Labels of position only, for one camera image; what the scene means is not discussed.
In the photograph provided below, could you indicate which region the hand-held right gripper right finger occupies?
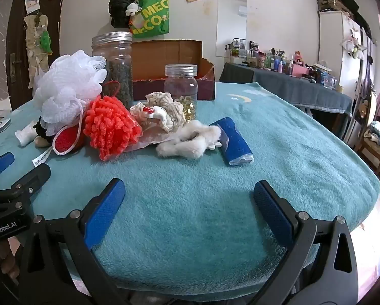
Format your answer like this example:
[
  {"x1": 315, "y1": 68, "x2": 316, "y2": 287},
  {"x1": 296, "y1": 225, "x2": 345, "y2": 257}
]
[{"x1": 253, "y1": 180, "x2": 358, "y2": 305}]

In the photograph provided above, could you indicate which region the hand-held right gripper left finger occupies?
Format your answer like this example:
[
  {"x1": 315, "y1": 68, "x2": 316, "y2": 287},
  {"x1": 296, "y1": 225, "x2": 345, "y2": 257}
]
[{"x1": 19, "y1": 178, "x2": 127, "y2": 305}]

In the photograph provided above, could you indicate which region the blue cloth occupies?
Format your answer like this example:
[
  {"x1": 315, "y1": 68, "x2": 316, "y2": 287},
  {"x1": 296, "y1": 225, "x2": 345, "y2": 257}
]
[{"x1": 209, "y1": 117, "x2": 254, "y2": 166}]

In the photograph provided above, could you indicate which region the red chenille sponge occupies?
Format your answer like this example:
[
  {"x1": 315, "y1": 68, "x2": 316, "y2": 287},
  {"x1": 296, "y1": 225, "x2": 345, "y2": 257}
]
[{"x1": 83, "y1": 95, "x2": 143, "y2": 161}]

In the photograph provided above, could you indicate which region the white mesh bath sponge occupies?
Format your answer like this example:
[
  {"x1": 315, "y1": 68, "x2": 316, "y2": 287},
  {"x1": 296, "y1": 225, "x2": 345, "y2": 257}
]
[{"x1": 34, "y1": 50, "x2": 108, "y2": 135}]

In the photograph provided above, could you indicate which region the white fluffy scrunchie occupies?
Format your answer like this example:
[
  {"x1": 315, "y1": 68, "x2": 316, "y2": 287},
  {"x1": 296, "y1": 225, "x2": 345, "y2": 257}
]
[{"x1": 156, "y1": 120, "x2": 223, "y2": 159}]

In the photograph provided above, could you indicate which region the cardboard box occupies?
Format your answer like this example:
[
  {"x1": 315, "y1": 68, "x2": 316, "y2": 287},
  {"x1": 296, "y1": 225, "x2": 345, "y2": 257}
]
[{"x1": 131, "y1": 40, "x2": 216, "y2": 101}]

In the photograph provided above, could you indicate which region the person's left hand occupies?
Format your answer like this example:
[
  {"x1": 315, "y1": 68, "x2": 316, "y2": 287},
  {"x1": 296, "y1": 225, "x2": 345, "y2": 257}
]
[{"x1": 0, "y1": 240, "x2": 21, "y2": 285}]

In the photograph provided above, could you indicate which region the red round pad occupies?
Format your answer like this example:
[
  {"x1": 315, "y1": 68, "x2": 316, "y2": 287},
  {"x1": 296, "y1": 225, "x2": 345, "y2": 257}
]
[{"x1": 52, "y1": 125, "x2": 86, "y2": 157}]

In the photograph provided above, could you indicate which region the white fabric piece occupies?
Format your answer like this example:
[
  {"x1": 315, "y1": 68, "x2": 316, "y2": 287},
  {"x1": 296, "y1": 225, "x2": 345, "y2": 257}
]
[{"x1": 126, "y1": 124, "x2": 178, "y2": 151}]

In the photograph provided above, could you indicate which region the wooden chair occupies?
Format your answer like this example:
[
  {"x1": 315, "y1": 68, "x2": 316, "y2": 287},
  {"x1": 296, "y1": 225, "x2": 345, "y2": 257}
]
[{"x1": 355, "y1": 127, "x2": 380, "y2": 175}]

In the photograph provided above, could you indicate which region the beige hanging door organizer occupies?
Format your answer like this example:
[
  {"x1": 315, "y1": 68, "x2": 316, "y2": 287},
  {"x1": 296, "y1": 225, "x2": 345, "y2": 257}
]
[{"x1": 23, "y1": 13, "x2": 54, "y2": 89}]

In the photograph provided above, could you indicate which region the table with grey cloth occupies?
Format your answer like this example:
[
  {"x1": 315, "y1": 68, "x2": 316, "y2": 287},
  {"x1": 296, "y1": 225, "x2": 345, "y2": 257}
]
[{"x1": 219, "y1": 62, "x2": 354, "y2": 131}]

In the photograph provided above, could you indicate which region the pile of clothes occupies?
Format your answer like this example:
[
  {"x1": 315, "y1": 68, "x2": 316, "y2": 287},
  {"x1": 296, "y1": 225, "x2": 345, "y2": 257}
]
[{"x1": 364, "y1": 121, "x2": 380, "y2": 148}]

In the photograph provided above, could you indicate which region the green plush toy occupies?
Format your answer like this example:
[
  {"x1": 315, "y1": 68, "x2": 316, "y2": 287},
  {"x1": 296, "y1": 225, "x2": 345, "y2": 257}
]
[{"x1": 40, "y1": 30, "x2": 53, "y2": 54}]

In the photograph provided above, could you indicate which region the dark wooden door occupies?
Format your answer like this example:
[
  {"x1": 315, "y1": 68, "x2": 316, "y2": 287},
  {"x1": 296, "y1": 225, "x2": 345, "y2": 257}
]
[{"x1": 6, "y1": 0, "x2": 67, "y2": 112}]

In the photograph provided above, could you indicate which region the tall glass jar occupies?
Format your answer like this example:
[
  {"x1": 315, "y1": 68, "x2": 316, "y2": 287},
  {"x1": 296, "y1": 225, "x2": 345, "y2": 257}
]
[{"x1": 91, "y1": 32, "x2": 134, "y2": 110}]

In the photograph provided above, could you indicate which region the clear glass pitcher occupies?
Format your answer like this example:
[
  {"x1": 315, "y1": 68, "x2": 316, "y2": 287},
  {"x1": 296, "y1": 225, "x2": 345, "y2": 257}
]
[{"x1": 320, "y1": 71, "x2": 337, "y2": 90}]

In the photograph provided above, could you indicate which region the short clear plastic jar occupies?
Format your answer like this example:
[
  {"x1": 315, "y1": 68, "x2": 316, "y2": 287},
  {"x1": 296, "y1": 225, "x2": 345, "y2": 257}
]
[{"x1": 163, "y1": 64, "x2": 199, "y2": 122}]

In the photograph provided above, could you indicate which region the group of cosmetic bottles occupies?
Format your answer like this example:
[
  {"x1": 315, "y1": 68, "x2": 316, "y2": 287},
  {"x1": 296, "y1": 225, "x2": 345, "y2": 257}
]
[{"x1": 224, "y1": 38, "x2": 339, "y2": 89}]

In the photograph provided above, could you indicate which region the photo on door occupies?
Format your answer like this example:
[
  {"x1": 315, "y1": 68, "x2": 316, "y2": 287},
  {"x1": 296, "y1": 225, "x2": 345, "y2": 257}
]
[{"x1": 24, "y1": 0, "x2": 40, "y2": 15}]

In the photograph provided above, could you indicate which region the white wardrobe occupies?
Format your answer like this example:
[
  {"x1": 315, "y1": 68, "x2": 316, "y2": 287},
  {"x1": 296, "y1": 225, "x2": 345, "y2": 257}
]
[{"x1": 318, "y1": 9, "x2": 379, "y2": 147}]

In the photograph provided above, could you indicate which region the white hanging plush toy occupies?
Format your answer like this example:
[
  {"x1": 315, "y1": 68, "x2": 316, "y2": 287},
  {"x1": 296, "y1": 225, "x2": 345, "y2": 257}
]
[{"x1": 340, "y1": 27, "x2": 366, "y2": 59}]

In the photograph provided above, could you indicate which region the black hanging bag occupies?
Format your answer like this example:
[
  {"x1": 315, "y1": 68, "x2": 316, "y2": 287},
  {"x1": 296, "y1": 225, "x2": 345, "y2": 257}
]
[{"x1": 108, "y1": 0, "x2": 136, "y2": 29}]

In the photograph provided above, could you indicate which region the green tote bag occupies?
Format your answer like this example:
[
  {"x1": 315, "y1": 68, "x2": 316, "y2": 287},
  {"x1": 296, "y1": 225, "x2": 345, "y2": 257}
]
[{"x1": 129, "y1": 0, "x2": 170, "y2": 39}]

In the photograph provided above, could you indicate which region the dark suitcase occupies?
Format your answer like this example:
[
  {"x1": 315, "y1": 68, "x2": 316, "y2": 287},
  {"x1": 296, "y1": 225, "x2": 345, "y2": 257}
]
[{"x1": 317, "y1": 0, "x2": 373, "y2": 39}]

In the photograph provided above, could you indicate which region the wall mirror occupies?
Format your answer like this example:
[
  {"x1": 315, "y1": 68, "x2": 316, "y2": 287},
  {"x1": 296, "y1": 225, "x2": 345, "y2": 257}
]
[{"x1": 216, "y1": 0, "x2": 248, "y2": 58}]

